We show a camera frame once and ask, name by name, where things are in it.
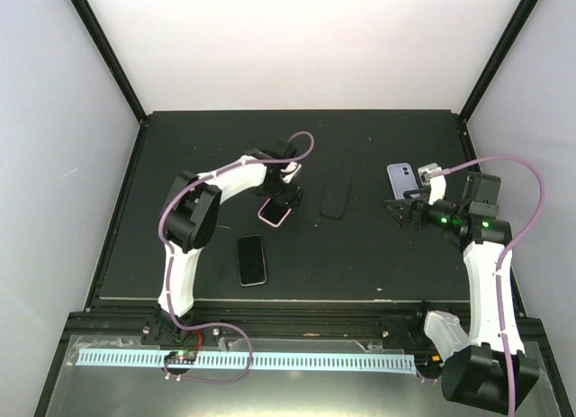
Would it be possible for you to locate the pink phone case with phone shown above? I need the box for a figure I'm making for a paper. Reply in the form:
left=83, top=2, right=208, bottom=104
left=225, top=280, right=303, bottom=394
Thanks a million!
left=256, top=198, right=292, bottom=228

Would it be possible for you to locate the purple phone case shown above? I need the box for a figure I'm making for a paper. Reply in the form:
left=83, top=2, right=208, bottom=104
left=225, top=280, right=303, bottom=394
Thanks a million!
left=386, top=163, right=419, bottom=200

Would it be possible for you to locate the black smartphone from purple case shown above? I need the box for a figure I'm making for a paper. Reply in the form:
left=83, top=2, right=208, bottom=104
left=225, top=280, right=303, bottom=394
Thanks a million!
left=319, top=175, right=352, bottom=219

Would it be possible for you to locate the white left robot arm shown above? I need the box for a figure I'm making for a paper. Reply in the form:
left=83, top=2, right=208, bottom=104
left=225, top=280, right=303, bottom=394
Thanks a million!
left=156, top=131, right=315, bottom=344

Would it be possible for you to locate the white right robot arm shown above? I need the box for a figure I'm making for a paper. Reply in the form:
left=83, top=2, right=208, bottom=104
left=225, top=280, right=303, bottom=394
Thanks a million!
left=384, top=163, right=540, bottom=416

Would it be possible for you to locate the black smartphone on table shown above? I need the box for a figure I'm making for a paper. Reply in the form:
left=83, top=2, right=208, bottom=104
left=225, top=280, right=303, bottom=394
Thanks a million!
left=237, top=235, right=267, bottom=287

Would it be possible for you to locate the right controller circuit board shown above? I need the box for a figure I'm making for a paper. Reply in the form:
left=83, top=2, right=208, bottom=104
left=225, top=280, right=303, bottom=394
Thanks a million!
left=414, top=353, right=444, bottom=369

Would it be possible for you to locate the controller circuit board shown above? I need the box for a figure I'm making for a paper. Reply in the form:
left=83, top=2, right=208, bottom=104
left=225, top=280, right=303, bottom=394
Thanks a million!
left=414, top=353, right=444, bottom=369
left=164, top=350, right=197, bottom=368

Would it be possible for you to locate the left controller circuit board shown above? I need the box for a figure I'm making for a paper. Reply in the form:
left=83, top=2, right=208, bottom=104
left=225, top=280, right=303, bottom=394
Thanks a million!
left=164, top=350, right=197, bottom=368

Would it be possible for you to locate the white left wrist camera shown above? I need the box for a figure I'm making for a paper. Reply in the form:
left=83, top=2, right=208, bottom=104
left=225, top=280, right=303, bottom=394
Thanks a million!
left=280, top=161, right=302, bottom=184

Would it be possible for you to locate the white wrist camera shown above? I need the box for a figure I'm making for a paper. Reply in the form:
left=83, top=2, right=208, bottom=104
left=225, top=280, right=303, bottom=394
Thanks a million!
left=280, top=161, right=302, bottom=184
left=418, top=163, right=446, bottom=205

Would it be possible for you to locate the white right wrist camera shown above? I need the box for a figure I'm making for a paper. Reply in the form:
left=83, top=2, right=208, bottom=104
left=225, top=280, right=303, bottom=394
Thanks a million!
left=418, top=163, right=446, bottom=205

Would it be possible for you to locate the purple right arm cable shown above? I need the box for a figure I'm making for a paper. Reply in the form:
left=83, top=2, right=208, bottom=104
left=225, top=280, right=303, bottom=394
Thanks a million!
left=416, top=155, right=548, bottom=417

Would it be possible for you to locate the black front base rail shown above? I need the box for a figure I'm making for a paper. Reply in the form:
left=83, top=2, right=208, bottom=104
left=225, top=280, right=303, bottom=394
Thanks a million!
left=62, top=301, right=471, bottom=349

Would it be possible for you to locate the black right frame post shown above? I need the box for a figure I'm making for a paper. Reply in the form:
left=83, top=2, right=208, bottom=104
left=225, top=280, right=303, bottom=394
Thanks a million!
left=459, top=0, right=539, bottom=123

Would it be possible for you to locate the black frame post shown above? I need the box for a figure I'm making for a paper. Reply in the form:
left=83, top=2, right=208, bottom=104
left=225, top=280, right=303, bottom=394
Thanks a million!
left=459, top=0, right=539, bottom=123
left=69, top=0, right=148, bottom=124

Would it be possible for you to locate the white slotted cable duct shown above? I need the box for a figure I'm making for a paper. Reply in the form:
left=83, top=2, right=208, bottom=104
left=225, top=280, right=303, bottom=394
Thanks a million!
left=76, top=349, right=417, bottom=375

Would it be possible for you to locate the black left frame post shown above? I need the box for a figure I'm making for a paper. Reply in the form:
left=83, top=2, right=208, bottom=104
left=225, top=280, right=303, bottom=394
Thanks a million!
left=69, top=0, right=148, bottom=124

